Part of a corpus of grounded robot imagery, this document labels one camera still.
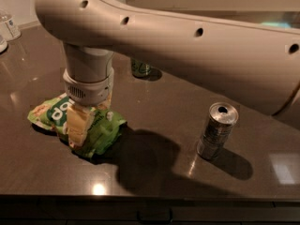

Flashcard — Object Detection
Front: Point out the dark drawer handle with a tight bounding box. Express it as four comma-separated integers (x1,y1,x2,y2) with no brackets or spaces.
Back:
136,207,173,225

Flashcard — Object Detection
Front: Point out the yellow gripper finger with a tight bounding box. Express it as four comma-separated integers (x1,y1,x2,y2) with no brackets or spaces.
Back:
67,104,95,148
97,94,112,111

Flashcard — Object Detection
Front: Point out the clear plastic water bottle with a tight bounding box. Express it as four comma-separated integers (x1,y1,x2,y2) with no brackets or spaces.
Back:
0,9,21,41

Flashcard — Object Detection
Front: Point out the silver redbull can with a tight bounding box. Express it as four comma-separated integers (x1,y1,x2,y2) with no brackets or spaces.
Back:
197,102,239,160

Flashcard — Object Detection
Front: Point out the green soda can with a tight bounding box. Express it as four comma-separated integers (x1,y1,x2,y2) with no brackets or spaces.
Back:
130,58,151,78

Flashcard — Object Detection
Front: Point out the white container at left edge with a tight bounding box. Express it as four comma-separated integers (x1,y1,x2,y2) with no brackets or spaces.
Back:
0,35,8,53

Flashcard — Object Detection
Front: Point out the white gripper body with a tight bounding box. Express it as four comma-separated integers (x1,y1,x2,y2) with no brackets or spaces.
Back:
63,67,114,106

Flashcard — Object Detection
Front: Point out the green rice chip bag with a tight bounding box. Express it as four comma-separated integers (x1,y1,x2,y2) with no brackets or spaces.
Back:
27,94,127,158

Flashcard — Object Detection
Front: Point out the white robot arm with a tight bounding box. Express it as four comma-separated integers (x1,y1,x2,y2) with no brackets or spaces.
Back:
35,0,300,128

